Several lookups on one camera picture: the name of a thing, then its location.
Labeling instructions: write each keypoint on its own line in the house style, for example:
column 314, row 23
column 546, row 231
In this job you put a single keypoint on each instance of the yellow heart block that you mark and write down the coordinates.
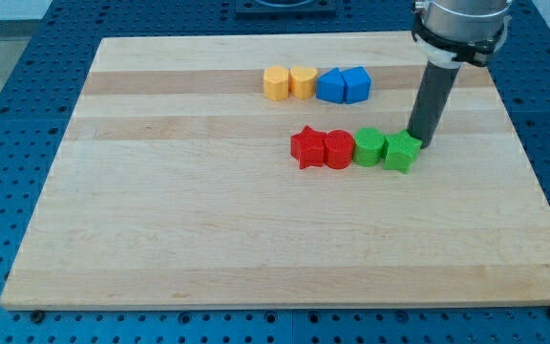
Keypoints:
column 303, row 81

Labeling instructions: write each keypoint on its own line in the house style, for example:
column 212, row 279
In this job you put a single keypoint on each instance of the light wooden board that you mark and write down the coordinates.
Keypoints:
column 174, row 189

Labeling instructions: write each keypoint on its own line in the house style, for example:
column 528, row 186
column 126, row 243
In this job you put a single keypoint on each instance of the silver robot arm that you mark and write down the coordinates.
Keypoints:
column 453, row 32

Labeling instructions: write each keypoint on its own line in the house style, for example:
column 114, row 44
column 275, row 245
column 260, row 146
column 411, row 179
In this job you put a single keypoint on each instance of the green cylinder block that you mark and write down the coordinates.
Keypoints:
column 368, row 149

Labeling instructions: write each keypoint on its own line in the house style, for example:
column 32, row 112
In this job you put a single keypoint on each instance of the red cylinder block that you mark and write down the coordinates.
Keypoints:
column 339, row 147

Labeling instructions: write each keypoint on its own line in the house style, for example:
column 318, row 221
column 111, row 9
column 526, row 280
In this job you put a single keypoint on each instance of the blue triangle block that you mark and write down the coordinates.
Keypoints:
column 331, row 86

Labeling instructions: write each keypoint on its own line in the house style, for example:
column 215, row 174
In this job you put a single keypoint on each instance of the green star block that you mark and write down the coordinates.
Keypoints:
column 401, row 151

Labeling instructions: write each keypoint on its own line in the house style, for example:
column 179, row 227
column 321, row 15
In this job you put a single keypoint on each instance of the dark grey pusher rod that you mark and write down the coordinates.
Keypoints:
column 430, row 101

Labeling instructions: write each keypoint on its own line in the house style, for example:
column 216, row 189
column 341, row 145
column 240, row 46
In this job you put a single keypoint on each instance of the red star block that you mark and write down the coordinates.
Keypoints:
column 307, row 147

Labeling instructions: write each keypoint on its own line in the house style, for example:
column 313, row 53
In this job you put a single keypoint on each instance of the blue pentagon block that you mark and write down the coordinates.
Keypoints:
column 357, row 85

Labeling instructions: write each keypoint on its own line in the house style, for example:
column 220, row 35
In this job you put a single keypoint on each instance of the yellow hexagon block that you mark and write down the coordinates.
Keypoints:
column 276, row 82

